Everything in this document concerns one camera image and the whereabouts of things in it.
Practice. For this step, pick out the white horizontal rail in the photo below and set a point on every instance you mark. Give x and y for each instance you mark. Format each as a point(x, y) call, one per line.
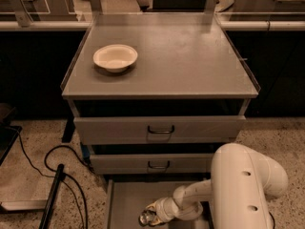
point(225, 25)

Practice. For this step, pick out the black bar on floor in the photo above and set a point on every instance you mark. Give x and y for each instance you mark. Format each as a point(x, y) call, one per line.
point(52, 197)

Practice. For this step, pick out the grey drawer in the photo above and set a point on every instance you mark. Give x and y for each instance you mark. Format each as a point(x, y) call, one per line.
point(127, 200)
point(151, 164)
point(158, 129)

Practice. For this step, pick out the grey drawer cabinet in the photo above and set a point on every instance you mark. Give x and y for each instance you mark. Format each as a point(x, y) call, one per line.
point(186, 66)

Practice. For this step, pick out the dark tray left edge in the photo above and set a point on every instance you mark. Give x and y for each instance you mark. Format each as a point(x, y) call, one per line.
point(8, 135)

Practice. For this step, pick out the silver redbull can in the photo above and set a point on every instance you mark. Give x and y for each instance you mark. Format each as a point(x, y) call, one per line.
point(146, 218)

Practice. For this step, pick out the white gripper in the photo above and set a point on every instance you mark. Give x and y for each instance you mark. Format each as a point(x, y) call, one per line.
point(164, 208)

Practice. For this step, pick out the top grey drawer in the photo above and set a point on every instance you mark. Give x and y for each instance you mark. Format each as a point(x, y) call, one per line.
point(158, 129)

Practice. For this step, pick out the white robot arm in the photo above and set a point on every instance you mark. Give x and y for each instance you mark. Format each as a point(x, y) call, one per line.
point(242, 181)

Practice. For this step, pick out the middle grey drawer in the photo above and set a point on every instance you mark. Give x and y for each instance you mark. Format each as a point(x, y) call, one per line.
point(151, 164)

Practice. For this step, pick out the white paper bowl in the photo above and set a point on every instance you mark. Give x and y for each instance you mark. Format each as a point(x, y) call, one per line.
point(115, 58)

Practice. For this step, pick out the bottom grey drawer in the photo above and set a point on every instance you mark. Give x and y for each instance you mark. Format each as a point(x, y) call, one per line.
point(127, 200)

